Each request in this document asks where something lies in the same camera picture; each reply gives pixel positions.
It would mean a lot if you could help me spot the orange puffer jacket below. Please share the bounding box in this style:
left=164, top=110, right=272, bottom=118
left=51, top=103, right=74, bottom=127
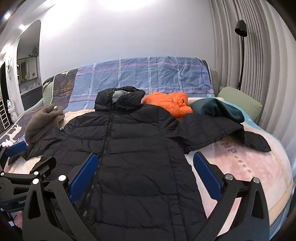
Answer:
left=142, top=91, right=193, bottom=121

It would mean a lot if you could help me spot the brown fleece garment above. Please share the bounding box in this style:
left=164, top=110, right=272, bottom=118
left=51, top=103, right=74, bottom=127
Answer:
left=25, top=103, right=65, bottom=143

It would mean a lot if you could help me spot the blue plaid quilt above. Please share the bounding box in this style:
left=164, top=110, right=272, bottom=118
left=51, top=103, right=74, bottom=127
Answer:
left=69, top=56, right=214, bottom=112

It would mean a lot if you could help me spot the pale pleated curtain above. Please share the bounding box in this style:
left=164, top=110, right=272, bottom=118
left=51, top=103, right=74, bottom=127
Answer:
left=209, top=0, right=296, bottom=151

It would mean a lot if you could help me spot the white cat figurine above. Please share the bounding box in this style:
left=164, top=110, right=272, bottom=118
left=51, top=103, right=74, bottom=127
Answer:
left=6, top=98, right=18, bottom=124

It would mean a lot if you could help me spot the dark vanity cabinet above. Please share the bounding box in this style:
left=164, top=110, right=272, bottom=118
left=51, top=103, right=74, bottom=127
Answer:
left=20, top=85, right=42, bottom=110

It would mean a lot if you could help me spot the black puffer jacket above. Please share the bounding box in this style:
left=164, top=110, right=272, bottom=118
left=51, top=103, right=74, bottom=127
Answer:
left=8, top=86, right=271, bottom=241

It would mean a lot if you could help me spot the dark green fleece garment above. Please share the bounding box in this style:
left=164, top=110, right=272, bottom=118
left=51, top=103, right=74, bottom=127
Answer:
left=189, top=98, right=245, bottom=123

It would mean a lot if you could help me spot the dark printed bed sheet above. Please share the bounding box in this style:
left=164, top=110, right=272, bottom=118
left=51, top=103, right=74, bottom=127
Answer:
left=0, top=68, right=79, bottom=149

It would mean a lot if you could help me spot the cream pink printed blanket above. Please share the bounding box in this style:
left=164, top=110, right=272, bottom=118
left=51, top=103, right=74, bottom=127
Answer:
left=9, top=96, right=292, bottom=234

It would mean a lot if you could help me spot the wall mirror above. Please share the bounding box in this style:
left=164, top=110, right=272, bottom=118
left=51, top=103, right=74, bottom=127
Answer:
left=17, top=57, right=38, bottom=81

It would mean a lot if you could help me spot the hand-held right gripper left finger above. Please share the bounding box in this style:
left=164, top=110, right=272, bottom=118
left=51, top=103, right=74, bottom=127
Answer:
left=22, top=153, right=100, bottom=241

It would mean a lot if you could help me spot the sage green pillow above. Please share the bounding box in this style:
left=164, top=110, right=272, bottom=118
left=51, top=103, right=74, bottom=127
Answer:
left=208, top=67, right=220, bottom=96

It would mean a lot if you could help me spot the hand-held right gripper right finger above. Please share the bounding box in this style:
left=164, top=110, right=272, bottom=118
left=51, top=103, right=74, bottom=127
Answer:
left=193, top=152, right=270, bottom=241

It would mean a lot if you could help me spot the white ladder rack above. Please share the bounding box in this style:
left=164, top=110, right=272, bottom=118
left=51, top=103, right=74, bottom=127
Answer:
left=0, top=93, right=10, bottom=133

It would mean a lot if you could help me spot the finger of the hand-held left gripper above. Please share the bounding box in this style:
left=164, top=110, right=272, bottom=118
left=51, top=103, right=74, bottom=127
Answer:
left=0, top=141, right=27, bottom=173
left=0, top=157, right=57, bottom=183

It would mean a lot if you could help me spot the black floor lamp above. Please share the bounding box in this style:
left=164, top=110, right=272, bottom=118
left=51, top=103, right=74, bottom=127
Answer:
left=235, top=20, right=248, bottom=91

